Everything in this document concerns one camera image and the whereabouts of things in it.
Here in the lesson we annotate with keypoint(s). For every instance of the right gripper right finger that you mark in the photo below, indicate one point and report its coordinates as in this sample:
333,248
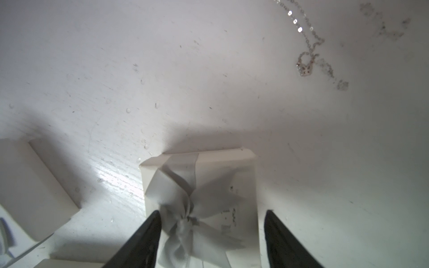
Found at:
283,249

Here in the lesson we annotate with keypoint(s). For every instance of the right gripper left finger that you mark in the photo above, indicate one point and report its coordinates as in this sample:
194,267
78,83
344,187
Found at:
140,251

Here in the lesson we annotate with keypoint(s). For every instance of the white jewelry box base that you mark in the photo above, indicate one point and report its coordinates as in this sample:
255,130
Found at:
30,193

